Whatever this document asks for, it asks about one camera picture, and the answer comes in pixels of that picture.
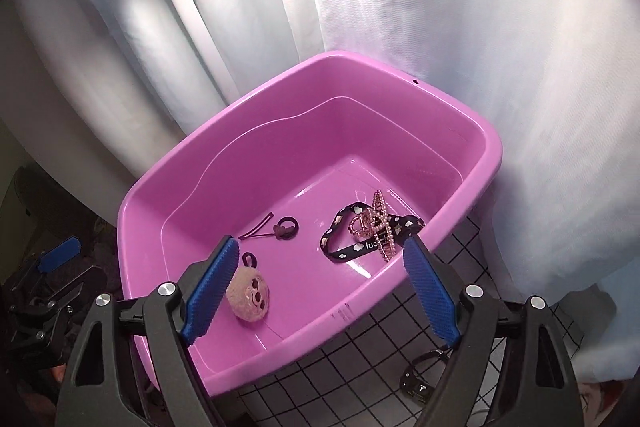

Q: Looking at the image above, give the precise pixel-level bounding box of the beige plush sloth charm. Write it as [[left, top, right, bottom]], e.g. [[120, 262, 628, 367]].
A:
[[226, 267, 270, 323]]

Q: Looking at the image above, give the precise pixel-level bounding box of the thin metal hair pin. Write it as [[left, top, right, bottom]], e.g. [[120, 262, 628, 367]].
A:
[[239, 212, 273, 241]]

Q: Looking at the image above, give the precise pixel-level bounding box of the black patterned lanyard keyring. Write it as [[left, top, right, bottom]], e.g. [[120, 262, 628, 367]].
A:
[[319, 202, 425, 263]]

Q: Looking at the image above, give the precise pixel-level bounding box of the black hair tie with charm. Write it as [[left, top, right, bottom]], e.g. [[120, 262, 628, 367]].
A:
[[271, 215, 301, 242]]

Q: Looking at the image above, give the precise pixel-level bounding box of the pearl hair claw clip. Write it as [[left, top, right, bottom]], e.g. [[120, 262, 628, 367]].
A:
[[348, 190, 396, 262]]

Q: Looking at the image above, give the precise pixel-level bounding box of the pink plastic tub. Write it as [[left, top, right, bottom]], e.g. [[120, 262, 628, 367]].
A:
[[117, 52, 502, 395]]

